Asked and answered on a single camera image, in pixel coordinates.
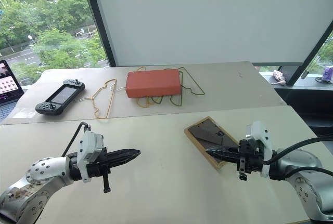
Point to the laptop computer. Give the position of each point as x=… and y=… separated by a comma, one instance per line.
x=7, y=89

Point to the wooden framed dark tray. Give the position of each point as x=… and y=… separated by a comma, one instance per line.
x=203, y=138

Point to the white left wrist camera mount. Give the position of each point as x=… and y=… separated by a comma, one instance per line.
x=88, y=148

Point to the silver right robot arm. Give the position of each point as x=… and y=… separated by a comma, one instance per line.
x=304, y=179

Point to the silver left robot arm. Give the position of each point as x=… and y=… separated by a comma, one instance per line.
x=39, y=179

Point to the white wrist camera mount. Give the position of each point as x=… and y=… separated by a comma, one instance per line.
x=88, y=148
x=260, y=141

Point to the black handheld game console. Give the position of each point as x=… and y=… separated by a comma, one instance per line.
x=60, y=98

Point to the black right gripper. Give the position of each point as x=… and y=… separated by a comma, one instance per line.
x=248, y=159

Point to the white window roller blind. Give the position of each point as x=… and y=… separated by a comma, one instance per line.
x=203, y=18

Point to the orange cardboard box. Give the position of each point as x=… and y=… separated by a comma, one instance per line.
x=153, y=82

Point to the pink folded umbrella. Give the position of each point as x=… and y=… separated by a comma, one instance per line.
x=279, y=76

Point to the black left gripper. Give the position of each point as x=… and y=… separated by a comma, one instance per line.
x=100, y=165

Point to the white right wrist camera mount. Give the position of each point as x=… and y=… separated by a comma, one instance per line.
x=260, y=141

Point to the purple object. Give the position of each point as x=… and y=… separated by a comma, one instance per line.
x=328, y=72

